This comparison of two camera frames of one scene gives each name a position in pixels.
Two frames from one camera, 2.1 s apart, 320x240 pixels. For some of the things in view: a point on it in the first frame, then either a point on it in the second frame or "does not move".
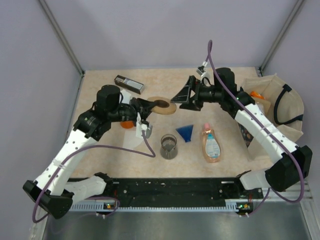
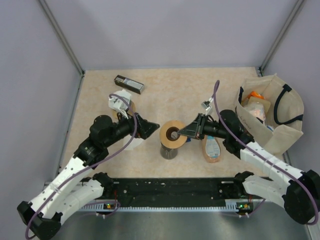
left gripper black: [144, 112] → [145, 128]
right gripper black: [184, 96] → [196, 129]
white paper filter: [130, 140] does not move
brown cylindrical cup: [170, 110] → [165, 132]
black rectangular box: [129, 84] does not move
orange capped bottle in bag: [256, 94] does not move
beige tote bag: [281, 103] does not move
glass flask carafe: [169, 149] does not move
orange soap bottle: [211, 148] does not move
